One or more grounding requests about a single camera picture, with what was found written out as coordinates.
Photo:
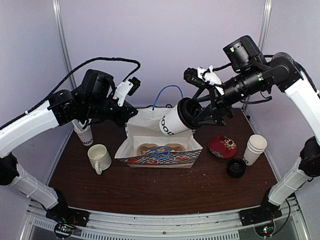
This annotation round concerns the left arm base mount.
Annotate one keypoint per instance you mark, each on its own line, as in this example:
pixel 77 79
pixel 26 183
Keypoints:
pixel 68 216

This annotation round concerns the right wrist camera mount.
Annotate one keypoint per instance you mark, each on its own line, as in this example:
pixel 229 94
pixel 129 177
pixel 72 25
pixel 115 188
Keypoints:
pixel 203 78

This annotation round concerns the stack of paper cups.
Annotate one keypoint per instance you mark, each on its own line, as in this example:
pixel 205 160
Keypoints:
pixel 256 145

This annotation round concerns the red floral plate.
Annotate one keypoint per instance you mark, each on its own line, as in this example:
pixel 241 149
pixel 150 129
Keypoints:
pixel 222 147

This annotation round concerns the paper cup holding straws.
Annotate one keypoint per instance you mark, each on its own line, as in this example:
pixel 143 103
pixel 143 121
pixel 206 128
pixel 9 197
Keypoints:
pixel 84 133

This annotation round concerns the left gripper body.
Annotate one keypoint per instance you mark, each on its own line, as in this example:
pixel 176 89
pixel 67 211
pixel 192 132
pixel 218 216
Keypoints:
pixel 127 109

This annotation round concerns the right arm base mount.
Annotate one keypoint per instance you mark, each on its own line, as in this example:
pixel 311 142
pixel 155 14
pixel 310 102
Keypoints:
pixel 260 214

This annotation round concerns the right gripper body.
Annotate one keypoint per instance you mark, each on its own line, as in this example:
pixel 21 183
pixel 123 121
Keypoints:
pixel 217 100

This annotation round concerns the aluminium front rail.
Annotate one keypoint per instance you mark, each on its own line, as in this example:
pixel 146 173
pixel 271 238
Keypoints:
pixel 223 225

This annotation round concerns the stack of black lids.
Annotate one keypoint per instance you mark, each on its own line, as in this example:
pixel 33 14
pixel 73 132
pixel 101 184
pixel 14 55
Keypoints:
pixel 236 168

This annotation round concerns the white paper coffee cup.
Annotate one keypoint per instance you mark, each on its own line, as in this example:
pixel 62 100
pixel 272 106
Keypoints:
pixel 170 124

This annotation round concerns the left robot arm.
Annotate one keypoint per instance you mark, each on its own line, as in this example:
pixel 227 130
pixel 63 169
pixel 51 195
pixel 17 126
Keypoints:
pixel 96 100

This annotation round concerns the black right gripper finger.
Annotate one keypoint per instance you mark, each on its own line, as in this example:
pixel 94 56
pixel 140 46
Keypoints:
pixel 204 117
pixel 202 95

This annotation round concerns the blue checkered paper bag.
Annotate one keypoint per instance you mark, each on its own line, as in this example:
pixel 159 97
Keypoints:
pixel 144 128

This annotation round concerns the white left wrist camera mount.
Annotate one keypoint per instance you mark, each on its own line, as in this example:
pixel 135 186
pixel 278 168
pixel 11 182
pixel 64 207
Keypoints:
pixel 126 88

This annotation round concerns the cream ceramic mug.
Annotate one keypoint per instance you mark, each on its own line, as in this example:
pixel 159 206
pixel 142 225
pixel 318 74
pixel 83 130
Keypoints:
pixel 99 158

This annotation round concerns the cardboard cup carrier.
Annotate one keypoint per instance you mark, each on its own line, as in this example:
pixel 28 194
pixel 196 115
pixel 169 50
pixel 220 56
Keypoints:
pixel 151 147

